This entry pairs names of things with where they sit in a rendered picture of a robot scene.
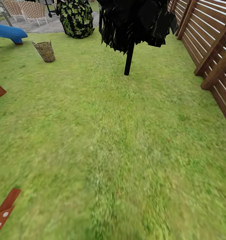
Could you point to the wicker basket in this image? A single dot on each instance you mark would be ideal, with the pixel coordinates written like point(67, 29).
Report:
point(46, 52)

